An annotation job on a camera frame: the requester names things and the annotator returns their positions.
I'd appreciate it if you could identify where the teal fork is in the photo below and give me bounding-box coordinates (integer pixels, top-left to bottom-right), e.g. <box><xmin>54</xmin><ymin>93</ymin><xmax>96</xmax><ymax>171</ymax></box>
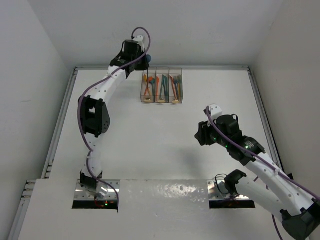
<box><xmin>178</xmin><ymin>75</ymin><xmax>182</xmax><ymax>88</ymax></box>

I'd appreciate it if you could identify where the red-orange knife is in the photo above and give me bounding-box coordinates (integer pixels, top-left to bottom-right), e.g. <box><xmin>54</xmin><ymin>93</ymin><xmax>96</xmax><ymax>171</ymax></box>
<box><xmin>155</xmin><ymin>76</ymin><xmax>160</xmax><ymax>98</ymax></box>

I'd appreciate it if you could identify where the red-orange spoon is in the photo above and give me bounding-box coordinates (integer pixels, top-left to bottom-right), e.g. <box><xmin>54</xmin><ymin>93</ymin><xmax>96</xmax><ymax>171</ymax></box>
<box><xmin>144</xmin><ymin>77</ymin><xmax>155</xmax><ymax>96</ymax></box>

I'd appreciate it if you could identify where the middle clear container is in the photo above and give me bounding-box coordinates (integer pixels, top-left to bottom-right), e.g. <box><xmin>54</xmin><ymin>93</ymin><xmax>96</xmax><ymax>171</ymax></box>
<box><xmin>155</xmin><ymin>67</ymin><xmax>170</xmax><ymax>104</ymax></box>

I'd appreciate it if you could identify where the clear container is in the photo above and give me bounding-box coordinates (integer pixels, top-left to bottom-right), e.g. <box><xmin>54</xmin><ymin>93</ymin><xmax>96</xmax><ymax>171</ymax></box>
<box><xmin>168</xmin><ymin>67</ymin><xmax>184</xmax><ymax>104</ymax></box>
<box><xmin>140</xmin><ymin>67</ymin><xmax>156</xmax><ymax>103</ymax></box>
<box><xmin>155</xmin><ymin>67</ymin><xmax>170</xmax><ymax>104</ymax></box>

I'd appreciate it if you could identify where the teal spoon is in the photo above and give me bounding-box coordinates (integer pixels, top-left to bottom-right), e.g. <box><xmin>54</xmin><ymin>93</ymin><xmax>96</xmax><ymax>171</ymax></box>
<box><xmin>150</xmin><ymin>78</ymin><xmax>156</xmax><ymax>97</ymax></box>

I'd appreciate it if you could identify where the purple cable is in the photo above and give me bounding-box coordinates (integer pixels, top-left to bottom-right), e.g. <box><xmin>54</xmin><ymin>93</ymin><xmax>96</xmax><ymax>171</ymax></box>
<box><xmin>203</xmin><ymin>106</ymin><xmax>320</xmax><ymax>240</ymax></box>
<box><xmin>77</xmin><ymin>27</ymin><xmax>152</xmax><ymax>210</ymax></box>

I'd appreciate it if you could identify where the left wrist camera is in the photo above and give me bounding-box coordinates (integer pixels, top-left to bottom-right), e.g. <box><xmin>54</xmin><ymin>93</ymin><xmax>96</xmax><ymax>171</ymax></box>
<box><xmin>132</xmin><ymin>35</ymin><xmax>146</xmax><ymax>52</ymax></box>

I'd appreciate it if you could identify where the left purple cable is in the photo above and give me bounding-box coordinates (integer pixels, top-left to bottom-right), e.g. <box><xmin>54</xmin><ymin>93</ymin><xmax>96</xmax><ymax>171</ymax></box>
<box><xmin>77</xmin><ymin>27</ymin><xmax>152</xmax><ymax>210</ymax></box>

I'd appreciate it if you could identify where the metal base plate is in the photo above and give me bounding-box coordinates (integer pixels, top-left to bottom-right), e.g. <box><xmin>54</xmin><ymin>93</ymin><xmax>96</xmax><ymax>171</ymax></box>
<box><xmin>207</xmin><ymin>179</ymin><xmax>250</xmax><ymax>201</ymax></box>
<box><xmin>23</xmin><ymin>178</ymin><xmax>121</xmax><ymax>202</ymax></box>

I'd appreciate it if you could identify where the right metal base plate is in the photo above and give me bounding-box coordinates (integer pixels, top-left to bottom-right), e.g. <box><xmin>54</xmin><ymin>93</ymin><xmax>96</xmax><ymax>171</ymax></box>
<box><xmin>207</xmin><ymin>179</ymin><xmax>250</xmax><ymax>201</ymax></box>

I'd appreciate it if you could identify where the left clear container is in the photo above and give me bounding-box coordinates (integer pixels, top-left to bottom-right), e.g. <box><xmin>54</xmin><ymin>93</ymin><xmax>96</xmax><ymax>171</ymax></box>
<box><xmin>140</xmin><ymin>67</ymin><xmax>156</xmax><ymax>103</ymax></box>

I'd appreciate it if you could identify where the yellow-orange spoon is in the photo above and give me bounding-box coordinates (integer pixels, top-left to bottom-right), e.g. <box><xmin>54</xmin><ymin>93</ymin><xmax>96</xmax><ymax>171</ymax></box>
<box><xmin>142</xmin><ymin>74</ymin><xmax>151</xmax><ymax>96</ymax></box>

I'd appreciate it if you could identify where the red-orange fork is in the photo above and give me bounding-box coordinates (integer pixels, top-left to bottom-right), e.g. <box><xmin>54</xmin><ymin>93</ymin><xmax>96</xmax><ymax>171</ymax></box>
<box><xmin>169</xmin><ymin>75</ymin><xmax>178</xmax><ymax>100</ymax></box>

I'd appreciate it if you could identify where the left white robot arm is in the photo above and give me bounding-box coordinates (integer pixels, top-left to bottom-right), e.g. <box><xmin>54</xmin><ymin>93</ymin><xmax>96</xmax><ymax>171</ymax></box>
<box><xmin>77</xmin><ymin>35</ymin><xmax>149</xmax><ymax>191</ymax></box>

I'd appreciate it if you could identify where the dark blue spoon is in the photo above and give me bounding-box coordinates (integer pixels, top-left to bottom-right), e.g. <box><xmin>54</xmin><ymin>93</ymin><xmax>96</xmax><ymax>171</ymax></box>
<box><xmin>146</xmin><ymin>54</ymin><xmax>152</xmax><ymax>87</ymax></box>

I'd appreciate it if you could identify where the right clear container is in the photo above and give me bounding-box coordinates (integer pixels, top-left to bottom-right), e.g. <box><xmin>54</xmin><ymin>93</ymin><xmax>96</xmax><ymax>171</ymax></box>
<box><xmin>168</xmin><ymin>67</ymin><xmax>184</xmax><ymax>104</ymax></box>

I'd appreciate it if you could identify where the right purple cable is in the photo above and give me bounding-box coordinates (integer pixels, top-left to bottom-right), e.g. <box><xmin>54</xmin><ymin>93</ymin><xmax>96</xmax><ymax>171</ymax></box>
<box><xmin>203</xmin><ymin>106</ymin><xmax>320</xmax><ymax>240</ymax></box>

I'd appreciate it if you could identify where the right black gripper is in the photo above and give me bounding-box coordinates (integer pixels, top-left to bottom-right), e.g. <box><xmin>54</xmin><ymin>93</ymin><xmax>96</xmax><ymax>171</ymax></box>
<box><xmin>195</xmin><ymin>116</ymin><xmax>230</xmax><ymax>148</ymax></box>

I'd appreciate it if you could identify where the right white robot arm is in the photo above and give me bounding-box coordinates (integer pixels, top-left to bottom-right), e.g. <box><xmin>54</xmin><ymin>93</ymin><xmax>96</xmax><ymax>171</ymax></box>
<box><xmin>194</xmin><ymin>114</ymin><xmax>320</xmax><ymax>240</ymax></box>

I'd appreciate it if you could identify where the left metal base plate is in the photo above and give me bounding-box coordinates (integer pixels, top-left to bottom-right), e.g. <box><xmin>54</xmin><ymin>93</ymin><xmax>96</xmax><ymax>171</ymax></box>
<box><xmin>23</xmin><ymin>178</ymin><xmax>121</xmax><ymax>202</ymax></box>

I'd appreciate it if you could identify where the blue fork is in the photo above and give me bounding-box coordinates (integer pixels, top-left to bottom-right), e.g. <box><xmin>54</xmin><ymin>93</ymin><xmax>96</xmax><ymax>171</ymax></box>
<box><xmin>173</xmin><ymin>76</ymin><xmax>179</xmax><ymax>96</ymax></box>

